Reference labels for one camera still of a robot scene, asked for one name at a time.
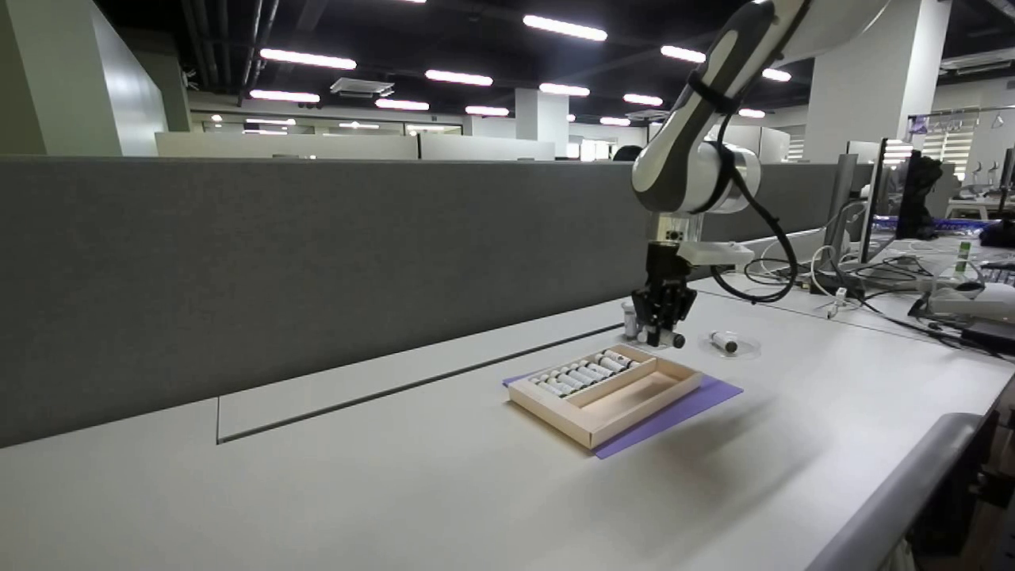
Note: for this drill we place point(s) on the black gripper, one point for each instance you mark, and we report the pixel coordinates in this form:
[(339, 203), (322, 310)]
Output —
[(669, 277)]

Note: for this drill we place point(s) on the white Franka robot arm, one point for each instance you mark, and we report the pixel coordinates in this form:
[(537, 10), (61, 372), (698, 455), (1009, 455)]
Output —
[(685, 148)]

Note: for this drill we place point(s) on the wooden two-compartment tray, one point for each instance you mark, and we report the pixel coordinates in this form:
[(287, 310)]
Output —
[(634, 408)]

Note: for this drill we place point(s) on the small clear spray bottle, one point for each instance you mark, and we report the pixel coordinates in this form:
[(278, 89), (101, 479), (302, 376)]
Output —
[(965, 261)]

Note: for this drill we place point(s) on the purple mat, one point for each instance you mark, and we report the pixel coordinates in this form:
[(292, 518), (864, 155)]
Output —
[(703, 405)]

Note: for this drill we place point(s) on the dark-haired person head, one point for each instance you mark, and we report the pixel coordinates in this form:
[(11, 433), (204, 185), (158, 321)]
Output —
[(626, 153)]

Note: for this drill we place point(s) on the narrow grey desk partition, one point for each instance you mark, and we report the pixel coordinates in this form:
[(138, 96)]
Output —
[(814, 194)]

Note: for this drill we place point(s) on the fluorescent ceiling light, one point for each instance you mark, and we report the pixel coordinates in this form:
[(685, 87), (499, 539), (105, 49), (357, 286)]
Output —
[(642, 99), (459, 78), (283, 96), (566, 27), (562, 89), (308, 57), (679, 52), (401, 107)]

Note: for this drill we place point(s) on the beige low partition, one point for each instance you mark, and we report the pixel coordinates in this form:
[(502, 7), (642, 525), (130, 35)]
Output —
[(287, 145), (485, 148)]

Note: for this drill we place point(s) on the grey flat device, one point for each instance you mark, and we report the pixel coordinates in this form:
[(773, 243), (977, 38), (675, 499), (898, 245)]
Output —
[(969, 306)]

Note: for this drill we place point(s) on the wide grey desk partition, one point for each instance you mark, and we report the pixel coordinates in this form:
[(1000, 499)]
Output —
[(318, 274)]

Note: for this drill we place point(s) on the ceiling air vent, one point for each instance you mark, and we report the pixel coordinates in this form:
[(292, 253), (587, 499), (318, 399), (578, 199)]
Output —
[(360, 87)]

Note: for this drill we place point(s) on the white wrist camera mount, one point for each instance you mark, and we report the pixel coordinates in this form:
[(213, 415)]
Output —
[(718, 253)]

